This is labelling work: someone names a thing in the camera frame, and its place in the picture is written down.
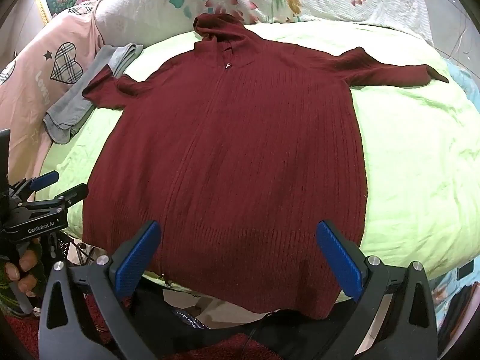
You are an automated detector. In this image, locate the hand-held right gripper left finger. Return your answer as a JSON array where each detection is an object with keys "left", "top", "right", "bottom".
[{"left": 37, "top": 220, "right": 163, "bottom": 360}]

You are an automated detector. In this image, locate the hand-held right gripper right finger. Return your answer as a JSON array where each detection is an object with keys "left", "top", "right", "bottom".
[{"left": 316, "top": 220, "right": 439, "bottom": 360}]

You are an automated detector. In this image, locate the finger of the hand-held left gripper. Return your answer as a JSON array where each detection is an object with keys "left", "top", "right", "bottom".
[
  {"left": 18, "top": 183, "right": 89, "bottom": 214},
  {"left": 10, "top": 170, "right": 61, "bottom": 200}
]

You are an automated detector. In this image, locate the maroon knitted hooded sweater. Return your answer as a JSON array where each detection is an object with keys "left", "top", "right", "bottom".
[{"left": 82, "top": 12, "right": 450, "bottom": 320}]

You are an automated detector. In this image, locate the person's left hand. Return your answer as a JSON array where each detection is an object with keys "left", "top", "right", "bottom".
[{"left": 3, "top": 238, "right": 47, "bottom": 301}]

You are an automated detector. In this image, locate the grey garment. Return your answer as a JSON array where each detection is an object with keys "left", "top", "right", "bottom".
[{"left": 43, "top": 44, "right": 144, "bottom": 145}]

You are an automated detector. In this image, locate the black cloth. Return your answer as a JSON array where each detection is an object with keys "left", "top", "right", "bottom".
[{"left": 129, "top": 289, "right": 359, "bottom": 360}]

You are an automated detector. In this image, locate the light green bed sheet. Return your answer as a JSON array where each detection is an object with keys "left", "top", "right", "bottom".
[{"left": 39, "top": 20, "right": 480, "bottom": 304}]

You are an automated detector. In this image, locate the dark cloth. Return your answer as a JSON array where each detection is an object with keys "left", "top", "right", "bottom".
[{"left": 437, "top": 285, "right": 478, "bottom": 350}]

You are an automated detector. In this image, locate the light blue cloth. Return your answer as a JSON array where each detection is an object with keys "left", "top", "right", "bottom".
[{"left": 444, "top": 58, "right": 480, "bottom": 121}]

